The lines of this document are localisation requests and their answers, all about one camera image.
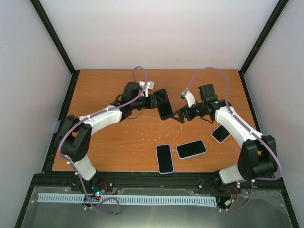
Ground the metal sheet front panel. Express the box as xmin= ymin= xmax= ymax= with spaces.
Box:
xmin=21 ymin=187 xmax=294 ymax=228

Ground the light blue slotted cable duct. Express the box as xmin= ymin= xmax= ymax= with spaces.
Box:
xmin=37 ymin=193 xmax=217 ymax=207

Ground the phone in lilac case tilted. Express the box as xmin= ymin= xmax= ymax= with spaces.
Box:
xmin=176 ymin=140 xmax=207 ymax=159

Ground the black frame post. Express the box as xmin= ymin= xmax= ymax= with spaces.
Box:
xmin=29 ymin=0 xmax=77 ymax=74
xmin=239 ymin=0 xmax=291 ymax=74

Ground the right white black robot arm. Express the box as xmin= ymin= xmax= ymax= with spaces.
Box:
xmin=176 ymin=84 xmax=282 ymax=191

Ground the phone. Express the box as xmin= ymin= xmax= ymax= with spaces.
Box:
xmin=156 ymin=144 xmax=174 ymax=174
xmin=176 ymin=140 xmax=207 ymax=159
xmin=211 ymin=125 xmax=230 ymax=143

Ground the purple cable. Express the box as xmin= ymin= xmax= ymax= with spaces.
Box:
xmin=58 ymin=66 xmax=149 ymax=216
xmin=187 ymin=67 xmax=284 ymax=212

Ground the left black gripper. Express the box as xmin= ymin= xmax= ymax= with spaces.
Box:
xmin=132 ymin=95 xmax=165 ymax=110

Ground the left black frame post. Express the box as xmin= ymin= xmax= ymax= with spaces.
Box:
xmin=29 ymin=0 xmax=77 ymax=74

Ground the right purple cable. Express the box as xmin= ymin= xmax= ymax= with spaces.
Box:
xmin=187 ymin=67 xmax=284 ymax=212

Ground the right black frame post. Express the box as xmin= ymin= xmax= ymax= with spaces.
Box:
xmin=239 ymin=0 xmax=291 ymax=74

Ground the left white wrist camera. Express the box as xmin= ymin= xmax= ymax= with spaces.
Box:
xmin=138 ymin=81 xmax=154 ymax=97

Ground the black phone case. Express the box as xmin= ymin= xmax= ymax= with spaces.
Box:
xmin=153 ymin=89 xmax=173 ymax=121

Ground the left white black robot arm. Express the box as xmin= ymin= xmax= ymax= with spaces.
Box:
xmin=56 ymin=81 xmax=169 ymax=191

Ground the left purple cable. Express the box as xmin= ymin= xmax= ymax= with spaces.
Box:
xmin=58 ymin=66 xmax=149 ymax=216

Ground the phone in pink case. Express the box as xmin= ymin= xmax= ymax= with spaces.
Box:
xmin=211 ymin=125 xmax=230 ymax=143

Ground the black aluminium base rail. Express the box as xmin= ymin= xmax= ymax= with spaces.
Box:
xmin=30 ymin=171 xmax=285 ymax=193

